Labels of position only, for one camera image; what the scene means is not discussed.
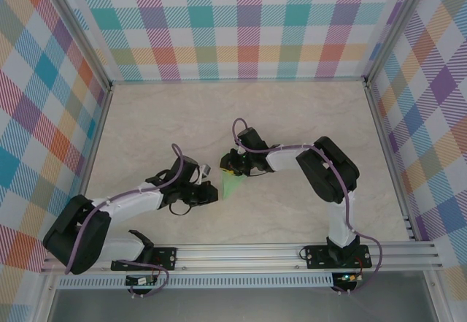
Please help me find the aluminium table side rail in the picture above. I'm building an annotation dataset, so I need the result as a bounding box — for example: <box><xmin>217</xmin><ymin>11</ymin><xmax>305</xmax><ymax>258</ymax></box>
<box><xmin>64</xmin><ymin>83</ymin><xmax>115</xmax><ymax>246</ymax></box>
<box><xmin>364</xmin><ymin>80</ymin><xmax>417</xmax><ymax>242</ymax></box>

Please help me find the aluminium corner post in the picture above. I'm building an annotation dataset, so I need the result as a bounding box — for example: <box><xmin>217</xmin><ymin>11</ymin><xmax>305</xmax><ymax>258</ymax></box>
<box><xmin>42</xmin><ymin>0</ymin><xmax>114</xmax><ymax>91</ymax></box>
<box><xmin>363</xmin><ymin>0</ymin><xmax>430</xmax><ymax>85</ymax></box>

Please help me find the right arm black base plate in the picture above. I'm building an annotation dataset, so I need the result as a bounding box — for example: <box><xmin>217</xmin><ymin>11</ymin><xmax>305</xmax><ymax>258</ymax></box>
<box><xmin>304</xmin><ymin>245</ymin><xmax>372</xmax><ymax>270</ymax></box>

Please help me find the light green paper sheet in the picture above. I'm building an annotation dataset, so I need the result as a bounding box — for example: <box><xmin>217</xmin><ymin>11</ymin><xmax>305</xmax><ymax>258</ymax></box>
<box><xmin>220</xmin><ymin>152</ymin><xmax>250</xmax><ymax>202</ymax></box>

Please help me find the grey metal bottom panel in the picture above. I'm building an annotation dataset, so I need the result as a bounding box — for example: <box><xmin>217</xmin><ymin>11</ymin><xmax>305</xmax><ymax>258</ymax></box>
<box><xmin>49</xmin><ymin>287</ymin><xmax>437</xmax><ymax>322</ymax></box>

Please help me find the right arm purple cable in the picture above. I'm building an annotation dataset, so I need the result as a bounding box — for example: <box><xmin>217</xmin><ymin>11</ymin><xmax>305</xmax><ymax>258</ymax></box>
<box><xmin>232</xmin><ymin>118</ymin><xmax>383</xmax><ymax>296</ymax></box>

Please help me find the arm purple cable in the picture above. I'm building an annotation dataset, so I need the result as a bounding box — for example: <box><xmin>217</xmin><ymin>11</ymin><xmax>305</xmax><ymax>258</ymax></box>
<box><xmin>232</xmin><ymin>118</ymin><xmax>383</xmax><ymax>296</ymax></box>
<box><xmin>64</xmin><ymin>143</ymin><xmax>204</xmax><ymax>299</ymax></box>

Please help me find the aluminium table end rail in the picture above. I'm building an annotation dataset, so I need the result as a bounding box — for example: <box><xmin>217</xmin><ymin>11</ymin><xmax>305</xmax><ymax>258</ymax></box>
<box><xmin>109</xmin><ymin>77</ymin><xmax>368</xmax><ymax>84</ymax></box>

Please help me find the aluminium frame leg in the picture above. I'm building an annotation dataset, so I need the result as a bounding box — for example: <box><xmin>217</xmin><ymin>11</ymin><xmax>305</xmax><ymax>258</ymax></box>
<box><xmin>34</xmin><ymin>273</ymin><xmax>59</xmax><ymax>322</ymax></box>
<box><xmin>422</xmin><ymin>271</ymin><xmax>449</xmax><ymax>322</ymax></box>

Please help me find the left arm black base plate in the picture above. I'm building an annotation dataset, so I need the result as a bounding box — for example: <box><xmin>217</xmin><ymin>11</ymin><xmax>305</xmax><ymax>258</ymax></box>
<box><xmin>110</xmin><ymin>247</ymin><xmax>179</xmax><ymax>272</ymax></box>

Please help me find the left gripper thin black cable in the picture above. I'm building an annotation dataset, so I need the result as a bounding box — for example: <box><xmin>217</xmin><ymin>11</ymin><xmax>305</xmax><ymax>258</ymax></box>
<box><xmin>168</xmin><ymin>201</ymin><xmax>193</xmax><ymax>216</ymax></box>

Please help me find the long aluminium base rail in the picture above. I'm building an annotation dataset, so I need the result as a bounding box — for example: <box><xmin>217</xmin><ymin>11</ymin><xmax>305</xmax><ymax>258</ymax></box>
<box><xmin>39</xmin><ymin>240</ymin><xmax>444</xmax><ymax>274</ymax></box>

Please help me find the perforated grey cable duct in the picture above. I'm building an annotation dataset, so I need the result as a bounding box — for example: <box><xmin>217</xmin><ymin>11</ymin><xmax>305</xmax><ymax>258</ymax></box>
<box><xmin>56</xmin><ymin>272</ymin><xmax>335</xmax><ymax>289</ymax></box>

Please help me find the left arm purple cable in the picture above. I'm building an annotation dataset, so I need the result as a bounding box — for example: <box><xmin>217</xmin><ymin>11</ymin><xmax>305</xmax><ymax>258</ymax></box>
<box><xmin>64</xmin><ymin>143</ymin><xmax>204</xmax><ymax>299</ymax></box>

